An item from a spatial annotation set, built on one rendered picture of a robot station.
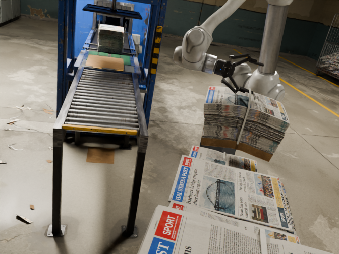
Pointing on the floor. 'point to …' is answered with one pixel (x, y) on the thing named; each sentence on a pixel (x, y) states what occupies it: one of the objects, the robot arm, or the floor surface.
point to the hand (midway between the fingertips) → (256, 77)
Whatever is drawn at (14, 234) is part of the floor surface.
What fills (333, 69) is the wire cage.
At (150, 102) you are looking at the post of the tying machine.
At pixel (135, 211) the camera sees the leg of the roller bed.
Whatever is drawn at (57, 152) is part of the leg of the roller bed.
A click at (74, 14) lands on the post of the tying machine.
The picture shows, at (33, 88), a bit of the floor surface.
